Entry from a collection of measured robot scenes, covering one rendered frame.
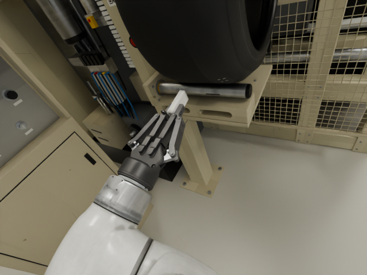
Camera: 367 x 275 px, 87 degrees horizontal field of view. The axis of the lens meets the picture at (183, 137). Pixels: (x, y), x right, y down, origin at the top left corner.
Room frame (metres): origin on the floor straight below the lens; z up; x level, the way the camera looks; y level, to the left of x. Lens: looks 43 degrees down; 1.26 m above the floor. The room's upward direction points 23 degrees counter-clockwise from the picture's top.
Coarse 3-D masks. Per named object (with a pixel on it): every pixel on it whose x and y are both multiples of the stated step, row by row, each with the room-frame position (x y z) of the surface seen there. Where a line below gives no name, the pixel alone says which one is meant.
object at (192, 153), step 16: (112, 16) 0.83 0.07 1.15; (128, 48) 0.83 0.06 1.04; (144, 64) 0.80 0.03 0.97; (144, 80) 0.83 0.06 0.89; (160, 112) 0.83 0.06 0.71; (192, 128) 0.81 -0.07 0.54; (192, 144) 0.77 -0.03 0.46; (192, 160) 0.77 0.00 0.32; (208, 160) 0.84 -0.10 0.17; (192, 176) 0.82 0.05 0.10; (208, 176) 0.80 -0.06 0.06
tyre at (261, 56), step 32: (128, 0) 0.49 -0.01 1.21; (160, 0) 0.44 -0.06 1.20; (192, 0) 0.39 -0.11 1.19; (224, 0) 0.38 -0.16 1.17; (256, 0) 0.77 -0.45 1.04; (128, 32) 0.53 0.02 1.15; (160, 32) 0.46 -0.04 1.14; (192, 32) 0.40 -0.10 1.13; (224, 32) 0.38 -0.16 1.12; (256, 32) 0.70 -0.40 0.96; (160, 64) 0.51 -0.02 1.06; (192, 64) 0.44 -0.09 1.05; (224, 64) 0.40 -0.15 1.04; (256, 64) 0.48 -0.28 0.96
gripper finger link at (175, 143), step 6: (180, 120) 0.32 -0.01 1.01; (174, 126) 0.31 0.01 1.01; (180, 126) 0.31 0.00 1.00; (174, 132) 0.30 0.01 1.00; (180, 132) 0.30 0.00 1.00; (174, 138) 0.28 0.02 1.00; (180, 138) 0.29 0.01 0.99; (174, 144) 0.27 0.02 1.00; (180, 144) 0.28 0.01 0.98; (174, 150) 0.25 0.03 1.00; (174, 156) 0.24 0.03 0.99
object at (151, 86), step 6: (156, 72) 0.73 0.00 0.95; (150, 78) 0.70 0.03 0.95; (156, 78) 0.70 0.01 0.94; (162, 78) 0.72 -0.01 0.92; (168, 78) 0.74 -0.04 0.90; (144, 84) 0.68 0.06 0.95; (150, 84) 0.67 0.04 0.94; (156, 84) 0.68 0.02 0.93; (150, 90) 0.66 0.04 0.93; (156, 90) 0.68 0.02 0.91; (150, 96) 0.66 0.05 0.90; (156, 96) 0.67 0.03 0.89; (162, 96) 0.69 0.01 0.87; (156, 102) 0.66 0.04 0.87
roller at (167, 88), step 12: (168, 84) 0.66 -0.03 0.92; (180, 84) 0.62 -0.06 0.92; (192, 84) 0.59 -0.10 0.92; (204, 84) 0.56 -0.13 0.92; (216, 84) 0.53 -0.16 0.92; (228, 84) 0.50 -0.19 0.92; (240, 84) 0.48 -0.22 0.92; (216, 96) 0.51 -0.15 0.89; (228, 96) 0.48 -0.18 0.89; (240, 96) 0.46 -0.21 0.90
